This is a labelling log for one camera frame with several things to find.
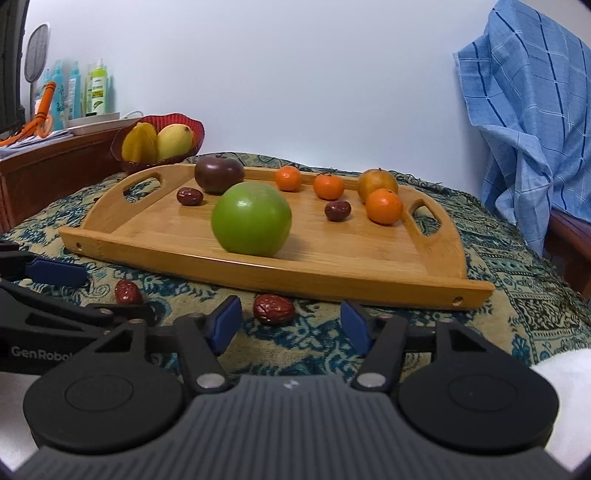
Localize blue plaid cloth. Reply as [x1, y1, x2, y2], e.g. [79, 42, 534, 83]
[453, 0, 591, 257]

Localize stack of papers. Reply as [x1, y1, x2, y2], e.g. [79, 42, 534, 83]
[0, 129, 75, 161]

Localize paisley patterned blanket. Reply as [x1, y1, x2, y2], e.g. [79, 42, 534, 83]
[0, 152, 591, 393]

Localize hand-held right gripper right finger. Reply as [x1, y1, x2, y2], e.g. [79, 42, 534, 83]
[340, 299, 499, 394]

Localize teal spray bottle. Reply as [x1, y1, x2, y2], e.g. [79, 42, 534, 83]
[68, 61, 84, 120]

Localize green label bottle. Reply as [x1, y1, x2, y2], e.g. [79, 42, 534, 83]
[85, 58, 110, 116]

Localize golden brown pear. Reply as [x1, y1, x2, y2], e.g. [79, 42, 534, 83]
[358, 168, 399, 204]

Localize dark monitor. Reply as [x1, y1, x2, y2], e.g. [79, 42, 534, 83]
[0, 0, 31, 139]

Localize yellow mango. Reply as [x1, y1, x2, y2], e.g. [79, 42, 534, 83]
[156, 123, 195, 161]

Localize tangerine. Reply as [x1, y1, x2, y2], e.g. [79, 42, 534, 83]
[314, 173, 345, 200]
[366, 188, 404, 226]
[276, 166, 302, 192]

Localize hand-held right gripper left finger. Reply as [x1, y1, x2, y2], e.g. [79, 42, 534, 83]
[92, 295, 243, 394]

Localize wooden cabinet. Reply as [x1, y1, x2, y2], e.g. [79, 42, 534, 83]
[0, 122, 134, 234]

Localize orange handled tool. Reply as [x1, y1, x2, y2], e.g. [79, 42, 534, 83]
[8, 80, 57, 141]

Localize white cloth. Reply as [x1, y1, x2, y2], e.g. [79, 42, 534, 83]
[531, 348, 591, 464]

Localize dark purple round fruit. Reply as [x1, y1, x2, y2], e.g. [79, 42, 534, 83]
[194, 156, 245, 195]

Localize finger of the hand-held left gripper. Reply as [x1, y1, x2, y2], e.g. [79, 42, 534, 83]
[0, 244, 89, 289]
[0, 279, 155, 340]

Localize round mesh swatter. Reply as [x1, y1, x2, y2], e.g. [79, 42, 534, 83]
[25, 24, 51, 116]

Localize white power strip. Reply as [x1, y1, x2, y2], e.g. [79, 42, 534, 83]
[64, 112, 123, 129]

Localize red fruit bowl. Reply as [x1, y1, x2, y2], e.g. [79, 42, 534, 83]
[110, 113, 205, 175]

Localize green apple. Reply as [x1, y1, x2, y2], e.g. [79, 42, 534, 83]
[211, 181, 293, 256]

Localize wooden tray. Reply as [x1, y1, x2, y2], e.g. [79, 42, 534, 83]
[59, 164, 496, 311]

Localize yellow starfruit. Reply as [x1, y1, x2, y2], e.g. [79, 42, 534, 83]
[121, 122, 158, 164]

